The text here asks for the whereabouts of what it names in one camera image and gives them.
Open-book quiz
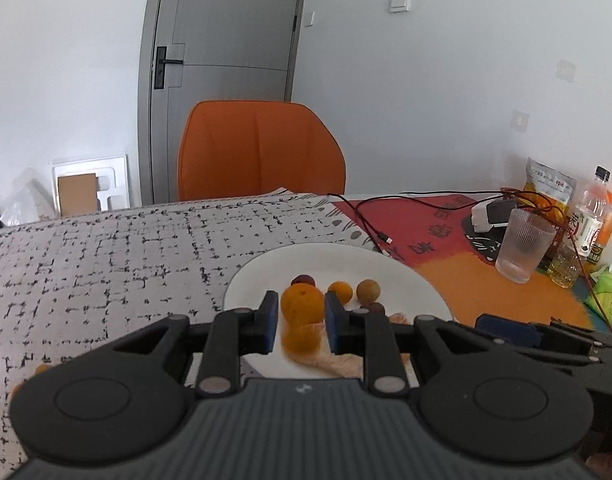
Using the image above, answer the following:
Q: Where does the green tissue pack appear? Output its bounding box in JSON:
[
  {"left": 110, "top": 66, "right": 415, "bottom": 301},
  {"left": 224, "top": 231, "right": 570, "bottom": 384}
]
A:
[{"left": 583, "top": 247, "right": 612, "bottom": 336}]

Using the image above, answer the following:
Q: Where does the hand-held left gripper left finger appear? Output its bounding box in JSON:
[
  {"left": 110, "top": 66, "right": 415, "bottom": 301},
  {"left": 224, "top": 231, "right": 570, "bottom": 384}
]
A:
[{"left": 113, "top": 290, "right": 279, "bottom": 396}]

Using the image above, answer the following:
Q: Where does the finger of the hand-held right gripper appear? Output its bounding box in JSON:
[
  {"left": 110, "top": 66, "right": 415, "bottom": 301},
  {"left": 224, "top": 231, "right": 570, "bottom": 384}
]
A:
[{"left": 475, "top": 313, "right": 604, "bottom": 367}]

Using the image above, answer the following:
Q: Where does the brown cardboard sheet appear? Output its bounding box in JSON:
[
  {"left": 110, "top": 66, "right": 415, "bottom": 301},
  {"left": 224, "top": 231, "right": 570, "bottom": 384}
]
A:
[{"left": 57, "top": 172, "right": 99, "bottom": 216}]

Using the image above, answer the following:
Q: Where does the white charger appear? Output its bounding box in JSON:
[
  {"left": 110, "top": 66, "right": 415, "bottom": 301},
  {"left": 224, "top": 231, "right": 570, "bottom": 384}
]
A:
[{"left": 470, "top": 202, "right": 509, "bottom": 234}]

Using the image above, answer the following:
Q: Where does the white foam packaging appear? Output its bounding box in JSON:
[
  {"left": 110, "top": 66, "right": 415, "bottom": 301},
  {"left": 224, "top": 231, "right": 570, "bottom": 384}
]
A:
[{"left": 52, "top": 155, "right": 131, "bottom": 218}]

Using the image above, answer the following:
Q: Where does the black-patterned white tablecloth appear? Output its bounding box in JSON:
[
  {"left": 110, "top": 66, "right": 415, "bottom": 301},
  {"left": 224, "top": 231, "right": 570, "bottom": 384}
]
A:
[{"left": 0, "top": 187, "right": 367, "bottom": 466}]

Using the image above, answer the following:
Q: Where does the clear plastic bag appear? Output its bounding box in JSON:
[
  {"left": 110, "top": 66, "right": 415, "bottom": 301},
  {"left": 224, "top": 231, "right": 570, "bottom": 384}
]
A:
[{"left": 0, "top": 170, "right": 54, "bottom": 228}]

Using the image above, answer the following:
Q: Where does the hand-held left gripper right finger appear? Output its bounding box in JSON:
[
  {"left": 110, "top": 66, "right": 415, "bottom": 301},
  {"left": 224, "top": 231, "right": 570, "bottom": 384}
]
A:
[{"left": 325, "top": 292, "right": 492, "bottom": 393}]

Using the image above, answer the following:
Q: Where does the ribbed glass cup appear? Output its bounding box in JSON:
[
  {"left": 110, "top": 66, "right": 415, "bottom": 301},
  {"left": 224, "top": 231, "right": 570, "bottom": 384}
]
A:
[{"left": 495, "top": 208, "right": 558, "bottom": 285}]

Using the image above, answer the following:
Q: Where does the grey door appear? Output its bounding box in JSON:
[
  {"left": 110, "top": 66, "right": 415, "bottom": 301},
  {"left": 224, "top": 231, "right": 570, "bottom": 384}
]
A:
[{"left": 137, "top": 0, "right": 309, "bottom": 206}]

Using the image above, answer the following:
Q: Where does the white plate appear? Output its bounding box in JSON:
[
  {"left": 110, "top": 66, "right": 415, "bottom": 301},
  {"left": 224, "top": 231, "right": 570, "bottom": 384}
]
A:
[{"left": 225, "top": 242, "right": 454, "bottom": 381}]

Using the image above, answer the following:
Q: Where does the small glass with yellow liquid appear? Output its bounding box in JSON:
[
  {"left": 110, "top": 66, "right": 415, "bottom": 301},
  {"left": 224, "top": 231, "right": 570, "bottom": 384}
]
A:
[{"left": 547, "top": 242, "right": 584, "bottom": 289}]

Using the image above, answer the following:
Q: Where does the black door handle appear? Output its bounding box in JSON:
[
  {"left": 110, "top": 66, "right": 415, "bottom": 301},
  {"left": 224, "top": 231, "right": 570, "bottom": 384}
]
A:
[{"left": 154, "top": 46, "right": 184, "bottom": 90}]

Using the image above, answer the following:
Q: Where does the red and orange mat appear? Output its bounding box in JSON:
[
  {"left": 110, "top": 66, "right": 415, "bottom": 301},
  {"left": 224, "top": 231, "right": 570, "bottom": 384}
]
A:
[{"left": 331, "top": 191, "right": 607, "bottom": 331}]

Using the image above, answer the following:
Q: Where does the black power adapter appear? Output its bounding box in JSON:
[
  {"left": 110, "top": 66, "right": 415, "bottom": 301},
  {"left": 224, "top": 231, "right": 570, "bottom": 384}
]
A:
[{"left": 486, "top": 200, "right": 524, "bottom": 226}]

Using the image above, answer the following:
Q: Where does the orange chair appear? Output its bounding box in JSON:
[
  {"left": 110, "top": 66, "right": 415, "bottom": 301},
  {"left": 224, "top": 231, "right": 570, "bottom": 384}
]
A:
[{"left": 177, "top": 100, "right": 347, "bottom": 202}]

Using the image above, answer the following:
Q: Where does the clear plastic bottle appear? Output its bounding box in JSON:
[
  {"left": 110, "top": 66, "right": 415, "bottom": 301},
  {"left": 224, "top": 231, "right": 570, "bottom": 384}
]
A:
[{"left": 568, "top": 166, "right": 612, "bottom": 261}]

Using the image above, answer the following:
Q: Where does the small orange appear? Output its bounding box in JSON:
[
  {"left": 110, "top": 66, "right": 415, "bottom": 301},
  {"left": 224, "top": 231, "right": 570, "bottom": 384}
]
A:
[{"left": 327, "top": 281, "right": 354, "bottom": 306}]

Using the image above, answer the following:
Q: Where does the yellow-brown longan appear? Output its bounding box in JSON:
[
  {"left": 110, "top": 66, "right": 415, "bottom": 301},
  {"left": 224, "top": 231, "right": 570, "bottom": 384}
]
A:
[{"left": 356, "top": 279, "right": 383, "bottom": 305}]

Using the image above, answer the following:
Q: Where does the large orange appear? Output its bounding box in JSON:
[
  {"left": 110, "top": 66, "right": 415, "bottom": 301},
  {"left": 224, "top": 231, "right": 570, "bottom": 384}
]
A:
[
  {"left": 282, "top": 322, "right": 329, "bottom": 361},
  {"left": 281, "top": 284, "right": 327, "bottom": 325}
]

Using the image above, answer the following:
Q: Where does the yellow snack bag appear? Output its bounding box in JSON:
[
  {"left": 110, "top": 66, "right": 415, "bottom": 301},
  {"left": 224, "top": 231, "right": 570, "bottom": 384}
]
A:
[{"left": 523, "top": 156, "right": 578, "bottom": 221}]

